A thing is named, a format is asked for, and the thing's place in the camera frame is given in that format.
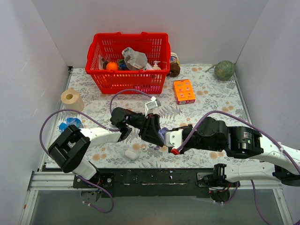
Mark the lavender earbud charging case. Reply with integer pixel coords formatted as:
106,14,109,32
158,127,168,140

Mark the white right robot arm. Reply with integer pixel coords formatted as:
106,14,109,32
143,113,300,187

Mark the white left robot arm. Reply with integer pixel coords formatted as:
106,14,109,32
48,107,164,188

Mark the white earbud charging case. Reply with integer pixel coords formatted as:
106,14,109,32
124,150,138,161

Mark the orange snack box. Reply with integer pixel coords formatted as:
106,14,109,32
173,79,195,105

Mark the floral patterned table mat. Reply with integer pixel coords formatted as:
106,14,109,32
68,65,255,168

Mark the white pump bottle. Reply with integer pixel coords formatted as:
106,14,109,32
152,61,161,70

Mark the dark green toy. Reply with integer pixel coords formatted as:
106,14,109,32
117,59,128,71

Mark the brown jar with label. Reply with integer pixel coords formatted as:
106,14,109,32
167,52,180,77

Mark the grey crumpled bag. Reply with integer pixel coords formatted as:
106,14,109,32
122,47,148,71

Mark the orange fruit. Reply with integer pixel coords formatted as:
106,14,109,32
106,61,119,71

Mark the blue wrapped tissue roll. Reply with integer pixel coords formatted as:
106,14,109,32
59,118,84,133

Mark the beige paper roll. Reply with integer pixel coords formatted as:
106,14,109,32
60,88,85,112

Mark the red plastic shopping basket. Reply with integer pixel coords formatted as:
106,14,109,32
85,32,171,94

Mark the green melon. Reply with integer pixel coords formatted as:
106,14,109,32
204,60,235,81

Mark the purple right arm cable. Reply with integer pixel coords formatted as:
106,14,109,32
175,110,300,225

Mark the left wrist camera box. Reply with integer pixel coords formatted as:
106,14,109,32
145,96,161,116

